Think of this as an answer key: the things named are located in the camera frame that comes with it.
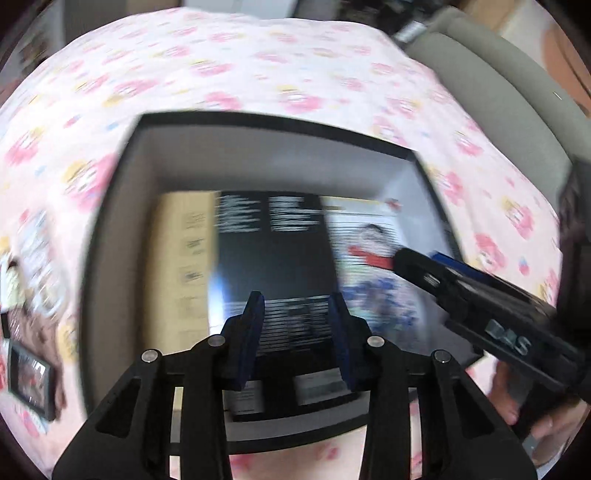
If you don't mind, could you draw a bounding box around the pink cartoon printed blanket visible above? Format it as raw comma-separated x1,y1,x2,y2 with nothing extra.
0,7,568,480

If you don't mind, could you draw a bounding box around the black cardboard box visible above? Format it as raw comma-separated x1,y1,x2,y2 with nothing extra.
78,111,485,455

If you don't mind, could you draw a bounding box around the clear phone case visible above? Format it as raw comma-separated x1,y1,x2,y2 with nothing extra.
17,209,66,320

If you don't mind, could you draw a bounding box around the beige printed cardboard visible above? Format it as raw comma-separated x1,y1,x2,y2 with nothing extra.
151,191,221,366

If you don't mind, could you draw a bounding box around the black printed booklet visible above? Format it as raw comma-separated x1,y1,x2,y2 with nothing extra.
210,191,370,423

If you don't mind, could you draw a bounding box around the cartoon dotted craft sheet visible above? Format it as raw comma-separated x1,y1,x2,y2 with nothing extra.
323,198,445,354

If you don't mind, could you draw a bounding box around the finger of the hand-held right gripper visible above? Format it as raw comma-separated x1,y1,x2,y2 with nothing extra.
392,248,468,302
431,250,546,308

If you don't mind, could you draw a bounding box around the small black framed device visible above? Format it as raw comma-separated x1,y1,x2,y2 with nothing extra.
6,340,59,422

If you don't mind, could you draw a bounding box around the brown cloth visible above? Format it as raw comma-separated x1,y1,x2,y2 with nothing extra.
8,302,66,372

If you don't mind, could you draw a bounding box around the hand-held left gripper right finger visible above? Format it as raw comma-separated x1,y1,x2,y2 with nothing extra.
327,293,539,480

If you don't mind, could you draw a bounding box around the person's right hand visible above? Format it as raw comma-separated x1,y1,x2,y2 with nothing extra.
489,362,583,468

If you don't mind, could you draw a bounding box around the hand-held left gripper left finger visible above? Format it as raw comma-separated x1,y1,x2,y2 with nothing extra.
52,291,266,480

